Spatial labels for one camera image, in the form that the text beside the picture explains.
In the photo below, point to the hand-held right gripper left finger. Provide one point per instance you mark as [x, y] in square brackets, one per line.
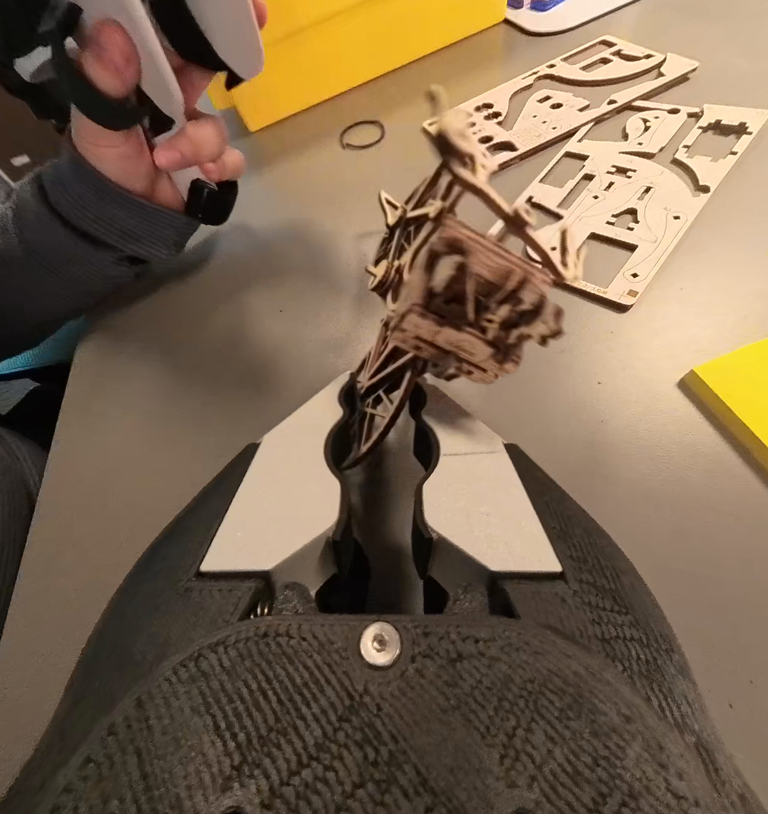
[269, 509]

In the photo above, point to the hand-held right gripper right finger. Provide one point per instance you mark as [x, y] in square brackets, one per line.
[485, 509]

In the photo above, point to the wooden bicycle model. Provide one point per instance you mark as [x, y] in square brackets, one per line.
[473, 299]

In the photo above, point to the person's left forearm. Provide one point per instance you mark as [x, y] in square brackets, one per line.
[53, 254]

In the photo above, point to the person's left hand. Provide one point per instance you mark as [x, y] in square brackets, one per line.
[116, 162]

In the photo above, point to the person's leg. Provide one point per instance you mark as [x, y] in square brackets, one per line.
[5, 540]

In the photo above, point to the yellow paper pad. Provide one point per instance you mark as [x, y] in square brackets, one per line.
[753, 407]

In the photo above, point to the yellow plastic bin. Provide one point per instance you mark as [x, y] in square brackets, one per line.
[358, 51]

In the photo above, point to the black rubber band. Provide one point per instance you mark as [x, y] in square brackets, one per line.
[342, 135]

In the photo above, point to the wooden book stand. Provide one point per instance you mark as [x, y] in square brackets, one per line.
[549, 24]

